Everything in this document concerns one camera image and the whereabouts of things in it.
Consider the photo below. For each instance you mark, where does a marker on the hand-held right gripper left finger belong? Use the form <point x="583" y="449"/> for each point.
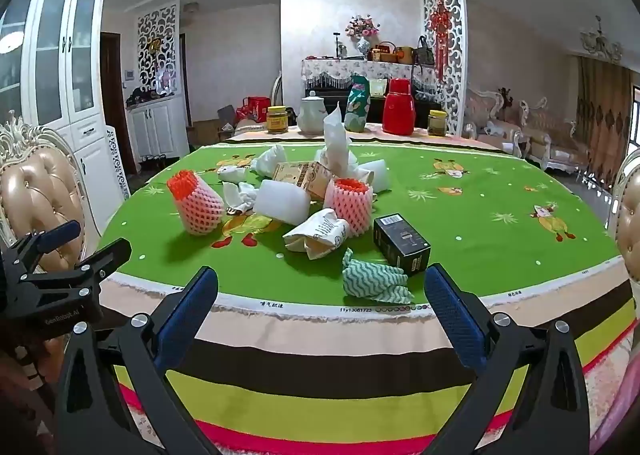
<point x="187" y="315"/>

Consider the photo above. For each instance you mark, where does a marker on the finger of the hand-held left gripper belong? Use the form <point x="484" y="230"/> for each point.
<point x="107" y="257"/>
<point x="57" y="237"/>

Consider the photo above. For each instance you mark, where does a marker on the cream carved armchair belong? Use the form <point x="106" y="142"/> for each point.
<point x="550" y="140"/>

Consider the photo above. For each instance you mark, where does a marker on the brown patterned curtain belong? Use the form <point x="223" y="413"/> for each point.
<point x="602" y="120"/>

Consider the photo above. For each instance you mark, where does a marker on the black stand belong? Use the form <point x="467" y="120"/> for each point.
<point x="340" y="47"/>

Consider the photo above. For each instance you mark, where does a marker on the white foam block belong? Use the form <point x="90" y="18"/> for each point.
<point x="377" y="175"/>
<point x="280" y="200"/>

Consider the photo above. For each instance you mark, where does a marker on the dark wooden door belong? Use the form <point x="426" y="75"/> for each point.
<point x="112" y="100"/>

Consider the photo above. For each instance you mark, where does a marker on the white plastic bag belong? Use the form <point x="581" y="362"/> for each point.
<point x="270" y="157"/>

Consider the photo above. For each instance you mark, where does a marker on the red gift box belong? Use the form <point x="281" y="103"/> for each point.
<point x="252" y="109"/>

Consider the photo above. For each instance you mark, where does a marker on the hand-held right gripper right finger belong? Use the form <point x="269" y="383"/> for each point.
<point x="455" y="320"/>

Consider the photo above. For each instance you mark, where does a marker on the red knot hanging ornament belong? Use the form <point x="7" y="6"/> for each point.
<point x="441" y="30"/>

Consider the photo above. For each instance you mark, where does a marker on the large amber jar yellow lid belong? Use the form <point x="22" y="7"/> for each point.
<point x="277" y="121"/>

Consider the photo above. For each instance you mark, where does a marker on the cream carved sofa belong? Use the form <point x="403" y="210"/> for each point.
<point x="487" y="120"/>

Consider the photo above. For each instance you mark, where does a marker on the brown cardboard box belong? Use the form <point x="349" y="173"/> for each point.
<point x="205" y="132"/>

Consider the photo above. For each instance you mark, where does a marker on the crumpled printed paper bag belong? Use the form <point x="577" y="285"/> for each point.
<point x="320" y="232"/>

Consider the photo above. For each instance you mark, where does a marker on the white ceramic teapot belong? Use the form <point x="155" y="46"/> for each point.
<point x="311" y="115"/>

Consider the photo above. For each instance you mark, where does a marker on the crumpled white tissue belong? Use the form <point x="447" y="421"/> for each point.
<point x="240" y="195"/>

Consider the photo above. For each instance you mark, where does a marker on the white lattice screen red knot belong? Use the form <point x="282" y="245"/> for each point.
<point x="457" y="60"/>

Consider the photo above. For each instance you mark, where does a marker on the green snack bag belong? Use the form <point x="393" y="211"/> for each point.
<point x="357" y="105"/>

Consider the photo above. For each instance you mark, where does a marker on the yellow cardboard box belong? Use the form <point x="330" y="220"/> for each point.
<point x="300" y="175"/>

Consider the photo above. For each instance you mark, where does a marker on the gold upholstered carved chair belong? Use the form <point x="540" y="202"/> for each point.
<point x="40" y="185"/>

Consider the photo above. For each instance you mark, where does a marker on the dark handbag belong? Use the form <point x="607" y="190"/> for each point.
<point x="424" y="54"/>

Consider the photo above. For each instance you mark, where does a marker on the black cardboard box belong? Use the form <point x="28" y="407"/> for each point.
<point x="400" y="240"/>

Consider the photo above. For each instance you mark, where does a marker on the small glass jar yellow lid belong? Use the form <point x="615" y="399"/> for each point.
<point x="437" y="124"/>

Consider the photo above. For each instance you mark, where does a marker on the black piano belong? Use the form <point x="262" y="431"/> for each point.
<point x="330" y="101"/>

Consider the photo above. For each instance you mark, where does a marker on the green printed tablecloth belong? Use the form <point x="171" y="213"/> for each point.
<point x="450" y="215"/>

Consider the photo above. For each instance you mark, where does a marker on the window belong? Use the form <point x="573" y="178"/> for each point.
<point x="635" y="117"/>

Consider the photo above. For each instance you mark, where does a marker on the green wavy striped cloth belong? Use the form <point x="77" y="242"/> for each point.
<point x="370" y="280"/>

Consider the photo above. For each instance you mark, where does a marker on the pink foam fruit net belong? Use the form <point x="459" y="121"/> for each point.
<point x="197" y="205"/>
<point x="350" y="207"/>

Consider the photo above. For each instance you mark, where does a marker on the floral lace cloth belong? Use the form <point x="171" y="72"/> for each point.
<point x="330" y="70"/>

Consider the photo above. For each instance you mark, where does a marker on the red thermos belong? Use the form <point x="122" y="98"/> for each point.
<point x="398" y="107"/>

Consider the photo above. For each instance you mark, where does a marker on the vase with pink flowers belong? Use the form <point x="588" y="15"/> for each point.
<point x="363" y="35"/>

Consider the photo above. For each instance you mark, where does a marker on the white glass-door cabinet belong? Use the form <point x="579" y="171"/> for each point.
<point x="75" y="35"/>

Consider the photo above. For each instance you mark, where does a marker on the chandelier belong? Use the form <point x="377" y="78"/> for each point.
<point x="600" y="40"/>

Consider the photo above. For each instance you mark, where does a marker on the white low cabinet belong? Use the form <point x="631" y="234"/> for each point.
<point x="157" y="127"/>

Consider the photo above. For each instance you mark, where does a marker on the brown wicker basket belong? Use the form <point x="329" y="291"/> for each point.
<point x="383" y="54"/>

